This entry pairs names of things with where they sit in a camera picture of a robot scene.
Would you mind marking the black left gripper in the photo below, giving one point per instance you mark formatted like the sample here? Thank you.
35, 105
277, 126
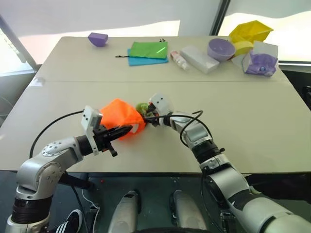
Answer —
100, 138

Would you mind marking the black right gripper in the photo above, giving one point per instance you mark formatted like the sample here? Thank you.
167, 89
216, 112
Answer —
161, 120

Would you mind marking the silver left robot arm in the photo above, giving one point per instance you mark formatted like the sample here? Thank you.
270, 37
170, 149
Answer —
56, 150

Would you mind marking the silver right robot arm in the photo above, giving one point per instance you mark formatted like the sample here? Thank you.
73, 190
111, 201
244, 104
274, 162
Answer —
218, 167

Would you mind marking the black table support bar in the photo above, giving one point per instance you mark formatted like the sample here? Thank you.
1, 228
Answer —
279, 187
75, 180

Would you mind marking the small pink white bottle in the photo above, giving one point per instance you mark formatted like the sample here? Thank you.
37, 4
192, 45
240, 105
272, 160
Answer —
178, 59

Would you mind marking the white rectangular box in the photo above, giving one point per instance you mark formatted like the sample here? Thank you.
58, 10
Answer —
199, 59

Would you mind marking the silver left robot leg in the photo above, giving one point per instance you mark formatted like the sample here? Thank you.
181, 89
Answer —
126, 213

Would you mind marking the silver robot leg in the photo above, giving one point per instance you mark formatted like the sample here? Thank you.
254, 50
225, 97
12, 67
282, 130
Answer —
126, 213
189, 213

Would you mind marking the purple foam block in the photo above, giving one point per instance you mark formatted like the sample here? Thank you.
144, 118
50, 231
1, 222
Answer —
97, 39

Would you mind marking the purple plastic bowl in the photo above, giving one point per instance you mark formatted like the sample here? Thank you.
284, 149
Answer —
221, 51

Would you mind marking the black white striped shoe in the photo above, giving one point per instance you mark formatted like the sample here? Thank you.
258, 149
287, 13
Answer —
70, 223

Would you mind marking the silver right robot leg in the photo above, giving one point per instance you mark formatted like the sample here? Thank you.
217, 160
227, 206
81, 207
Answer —
189, 213

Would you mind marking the white purple tissue box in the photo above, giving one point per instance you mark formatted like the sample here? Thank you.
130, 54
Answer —
260, 60

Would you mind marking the yellow plastic bin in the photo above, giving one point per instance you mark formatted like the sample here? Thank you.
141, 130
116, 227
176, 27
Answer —
252, 30

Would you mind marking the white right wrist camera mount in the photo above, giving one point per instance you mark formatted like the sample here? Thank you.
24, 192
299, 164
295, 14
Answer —
161, 102

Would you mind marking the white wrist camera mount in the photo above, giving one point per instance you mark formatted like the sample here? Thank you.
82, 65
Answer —
161, 102
90, 116

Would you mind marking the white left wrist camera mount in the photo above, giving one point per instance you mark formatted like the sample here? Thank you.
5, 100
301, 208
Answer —
90, 116

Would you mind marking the dark window frame post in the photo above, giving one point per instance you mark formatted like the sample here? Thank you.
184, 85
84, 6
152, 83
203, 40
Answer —
219, 17
17, 41

